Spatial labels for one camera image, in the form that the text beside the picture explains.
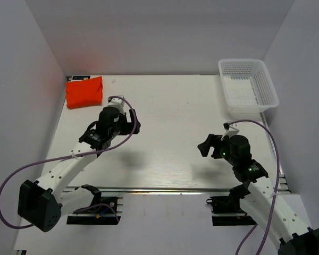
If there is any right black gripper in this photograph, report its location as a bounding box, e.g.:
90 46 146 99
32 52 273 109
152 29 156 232
198 133 238 166

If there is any orange t shirt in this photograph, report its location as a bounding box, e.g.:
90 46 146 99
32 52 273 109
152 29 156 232
65 76 103 109

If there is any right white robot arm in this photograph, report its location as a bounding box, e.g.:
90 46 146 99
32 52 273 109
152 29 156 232
197 134 319 254

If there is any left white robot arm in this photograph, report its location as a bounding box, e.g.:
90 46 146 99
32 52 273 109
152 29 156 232
18 106 140 232

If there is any white plastic mesh basket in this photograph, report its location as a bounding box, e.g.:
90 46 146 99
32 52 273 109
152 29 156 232
218 58 279 114

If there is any blue label sticker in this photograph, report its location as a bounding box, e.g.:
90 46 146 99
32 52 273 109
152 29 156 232
71 75 90 80

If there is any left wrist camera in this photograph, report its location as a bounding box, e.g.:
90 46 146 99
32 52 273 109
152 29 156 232
107 97 125 114

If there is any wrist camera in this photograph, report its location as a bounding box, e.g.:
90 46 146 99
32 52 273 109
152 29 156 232
221 122 239 141
107 97 125 114

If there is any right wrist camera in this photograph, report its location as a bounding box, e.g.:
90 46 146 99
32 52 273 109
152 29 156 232
221 122 239 141

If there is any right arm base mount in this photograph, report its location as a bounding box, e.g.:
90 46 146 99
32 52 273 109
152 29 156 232
206 184 256 226

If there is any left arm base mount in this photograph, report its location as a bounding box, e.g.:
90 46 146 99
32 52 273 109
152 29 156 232
66 184 123 226

